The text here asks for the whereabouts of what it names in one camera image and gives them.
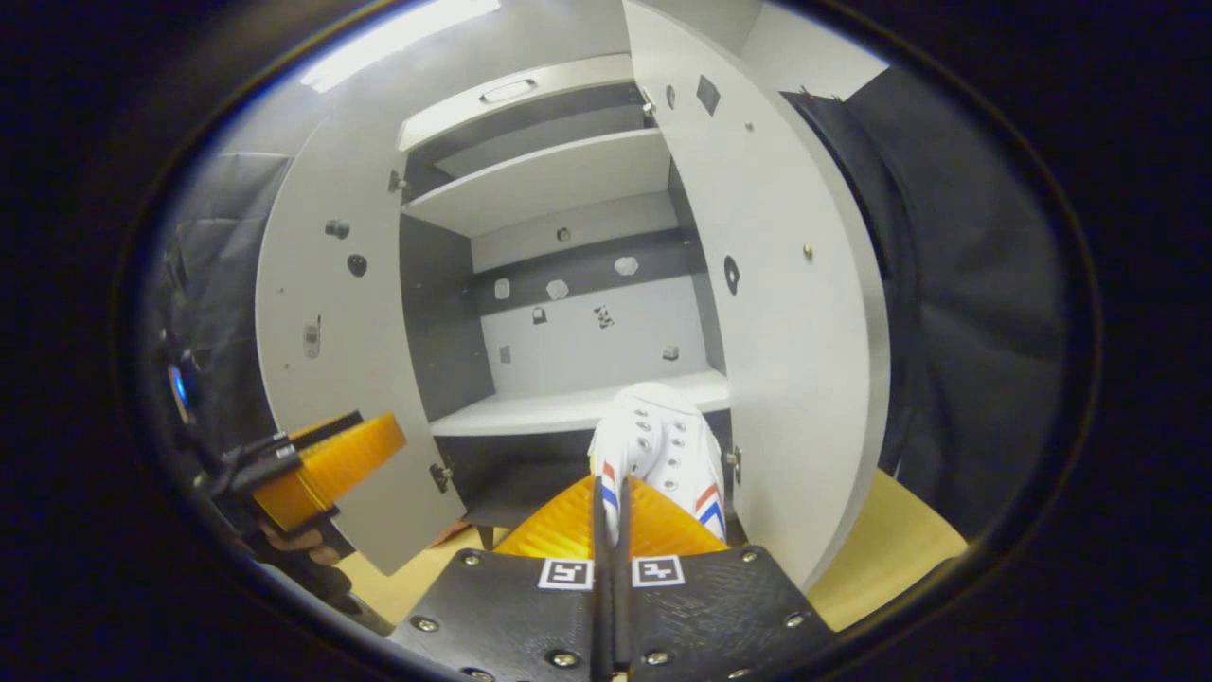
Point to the pink soft toy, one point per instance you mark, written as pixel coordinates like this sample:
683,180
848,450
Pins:
454,532

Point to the ceiling light panel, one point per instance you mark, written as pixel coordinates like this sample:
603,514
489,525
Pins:
398,43

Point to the black backdrop cloth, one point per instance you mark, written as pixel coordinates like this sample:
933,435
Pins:
985,332

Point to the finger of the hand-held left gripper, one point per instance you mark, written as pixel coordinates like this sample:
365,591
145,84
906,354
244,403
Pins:
341,464

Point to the white striped shoe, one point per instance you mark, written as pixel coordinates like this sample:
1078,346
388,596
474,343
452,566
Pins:
663,436

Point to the white shoe cabinet door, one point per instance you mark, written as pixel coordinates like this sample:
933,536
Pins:
805,379
303,275

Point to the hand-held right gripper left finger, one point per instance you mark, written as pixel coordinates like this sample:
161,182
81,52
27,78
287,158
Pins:
511,616

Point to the white cabinet drawer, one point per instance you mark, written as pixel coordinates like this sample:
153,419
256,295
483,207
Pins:
568,85

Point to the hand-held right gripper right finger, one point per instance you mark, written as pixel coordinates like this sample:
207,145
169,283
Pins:
710,616

